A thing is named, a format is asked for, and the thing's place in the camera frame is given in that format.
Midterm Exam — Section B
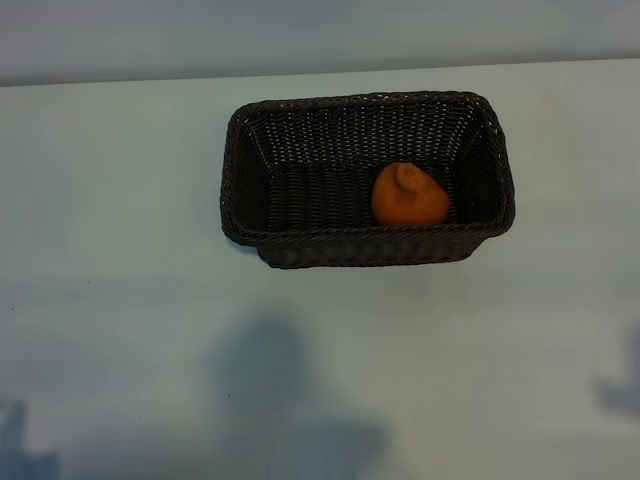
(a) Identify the dark brown woven basket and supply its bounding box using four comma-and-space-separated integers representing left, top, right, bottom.
218, 89, 517, 270

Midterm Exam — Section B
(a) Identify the orange with bumpy neck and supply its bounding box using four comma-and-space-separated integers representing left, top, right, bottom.
370, 161, 451, 227

